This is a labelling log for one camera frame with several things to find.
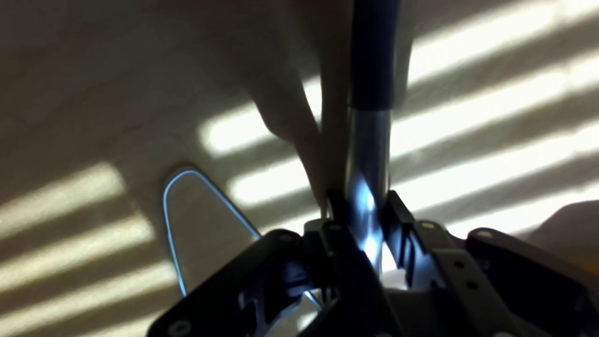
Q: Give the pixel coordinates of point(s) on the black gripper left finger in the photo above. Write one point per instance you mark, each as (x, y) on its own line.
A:
(218, 292)

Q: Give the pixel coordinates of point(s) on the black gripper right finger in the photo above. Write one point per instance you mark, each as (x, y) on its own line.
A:
(499, 281)

